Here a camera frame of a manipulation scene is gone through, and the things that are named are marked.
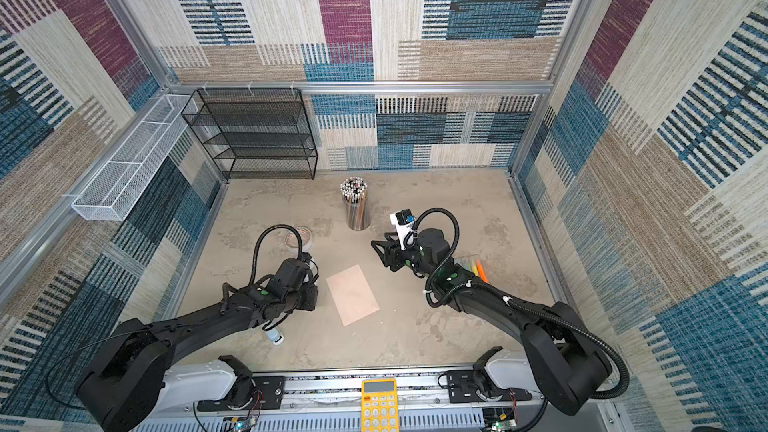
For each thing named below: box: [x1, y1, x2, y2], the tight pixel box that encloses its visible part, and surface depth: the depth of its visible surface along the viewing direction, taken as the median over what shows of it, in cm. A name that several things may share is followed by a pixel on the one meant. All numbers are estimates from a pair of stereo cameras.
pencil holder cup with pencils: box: [340, 176, 372, 231], surface depth 94 cm
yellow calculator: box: [360, 378, 399, 432], surface depth 73 cm
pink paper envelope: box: [326, 264, 380, 327], surface depth 93 cm
